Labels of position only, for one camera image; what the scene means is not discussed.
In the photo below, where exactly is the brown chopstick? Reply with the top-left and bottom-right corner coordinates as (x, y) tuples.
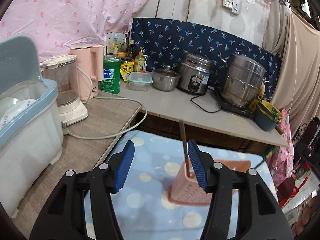
(178, 119), (190, 177)

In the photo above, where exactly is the grey kitchen countertop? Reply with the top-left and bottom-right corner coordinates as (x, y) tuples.
(119, 81), (288, 147)

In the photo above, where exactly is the wooden side shelf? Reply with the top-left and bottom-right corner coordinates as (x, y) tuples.
(12, 93), (141, 237)

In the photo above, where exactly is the blue polka dot tablecloth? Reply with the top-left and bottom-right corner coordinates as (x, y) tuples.
(83, 129), (279, 240)

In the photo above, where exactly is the black induction cooktop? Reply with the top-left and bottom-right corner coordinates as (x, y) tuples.
(213, 90), (254, 120)

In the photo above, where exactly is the blue plastic basin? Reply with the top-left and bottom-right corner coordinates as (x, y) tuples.
(254, 107), (279, 132)

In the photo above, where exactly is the green canister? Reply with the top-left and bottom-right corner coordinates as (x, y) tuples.
(99, 57), (121, 94)

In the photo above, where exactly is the pink floral apron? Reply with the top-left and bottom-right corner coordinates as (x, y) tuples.
(267, 109), (295, 187)

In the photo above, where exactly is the clear food container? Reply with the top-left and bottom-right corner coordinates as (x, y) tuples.
(128, 72), (153, 92)

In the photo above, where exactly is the yellow colander with greens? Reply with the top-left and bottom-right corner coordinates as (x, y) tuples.
(257, 100), (283, 123)

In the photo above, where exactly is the small steel pot with lid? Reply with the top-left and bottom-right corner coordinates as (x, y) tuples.
(152, 68), (181, 92)

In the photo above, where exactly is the loofah sponge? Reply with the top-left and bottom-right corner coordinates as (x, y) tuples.
(257, 83), (265, 98)

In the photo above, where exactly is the yellow seasoning packet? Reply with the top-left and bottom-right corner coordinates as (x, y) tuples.
(120, 61), (134, 83)

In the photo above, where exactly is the steel rice cooker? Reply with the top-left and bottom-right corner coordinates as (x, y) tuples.
(177, 53), (214, 95)

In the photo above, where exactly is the white dish rack bin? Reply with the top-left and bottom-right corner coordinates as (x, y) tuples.
(1, 79), (63, 218)

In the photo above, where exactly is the large steel steamer pot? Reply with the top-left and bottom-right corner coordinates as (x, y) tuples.
(221, 54), (266, 108)

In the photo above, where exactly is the oil bottle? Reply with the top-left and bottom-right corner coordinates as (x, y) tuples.
(133, 47), (145, 72)

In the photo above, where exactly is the pink electric kettle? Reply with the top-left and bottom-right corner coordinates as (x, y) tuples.
(70, 45), (104, 101)

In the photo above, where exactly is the dark soy sauce bottle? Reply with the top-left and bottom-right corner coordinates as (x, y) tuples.
(126, 40), (135, 59)

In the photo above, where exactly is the white blender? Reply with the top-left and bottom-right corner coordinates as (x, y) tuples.
(40, 54), (88, 126)

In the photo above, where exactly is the white carton box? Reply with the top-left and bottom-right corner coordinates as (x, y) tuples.
(106, 33), (126, 54)

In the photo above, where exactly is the navy floral backsplash cloth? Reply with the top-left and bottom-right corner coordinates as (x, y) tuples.
(131, 18), (281, 99)

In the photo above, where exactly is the blue-grey dish rack lid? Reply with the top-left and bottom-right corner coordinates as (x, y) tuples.
(0, 34), (43, 93)

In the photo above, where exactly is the beige curtain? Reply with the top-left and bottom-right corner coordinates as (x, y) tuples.
(263, 0), (319, 133)

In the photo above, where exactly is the pink dotted curtain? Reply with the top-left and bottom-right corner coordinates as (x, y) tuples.
(1, 0), (148, 61)

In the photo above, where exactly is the black power cable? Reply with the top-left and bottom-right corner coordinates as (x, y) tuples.
(190, 93), (223, 114)

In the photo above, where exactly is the wall power socket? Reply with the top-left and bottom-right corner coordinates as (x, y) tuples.
(222, 0), (240, 15)

